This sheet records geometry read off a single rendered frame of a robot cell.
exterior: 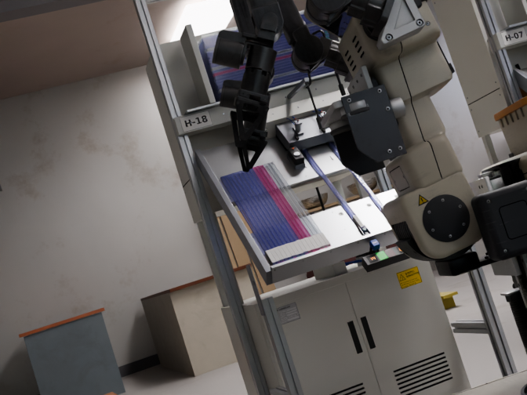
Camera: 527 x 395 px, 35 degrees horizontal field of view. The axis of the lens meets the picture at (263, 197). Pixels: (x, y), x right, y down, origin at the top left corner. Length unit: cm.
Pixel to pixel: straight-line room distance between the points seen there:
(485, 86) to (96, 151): 643
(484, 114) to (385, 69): 216
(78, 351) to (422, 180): 618
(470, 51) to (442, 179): 220
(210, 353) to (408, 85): 547
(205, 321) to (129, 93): 367
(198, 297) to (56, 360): 147
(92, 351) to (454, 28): 487
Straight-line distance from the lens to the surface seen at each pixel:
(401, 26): 176
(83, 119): 980
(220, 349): 718
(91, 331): 778
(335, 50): 216
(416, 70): 191
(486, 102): 399
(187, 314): 713
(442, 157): 185
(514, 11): 386
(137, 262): 957
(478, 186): 196
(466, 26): 400
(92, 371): 779
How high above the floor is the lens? 76
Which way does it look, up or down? 4 degrees up
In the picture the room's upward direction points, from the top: 18 degrees counter-clockwise
